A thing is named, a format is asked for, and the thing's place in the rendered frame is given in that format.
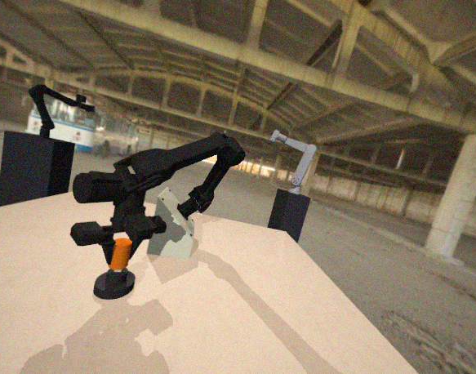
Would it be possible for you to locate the orange knob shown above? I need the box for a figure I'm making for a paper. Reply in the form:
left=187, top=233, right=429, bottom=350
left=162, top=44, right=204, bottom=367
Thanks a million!
left=109, top=238, right=132, bottom=269

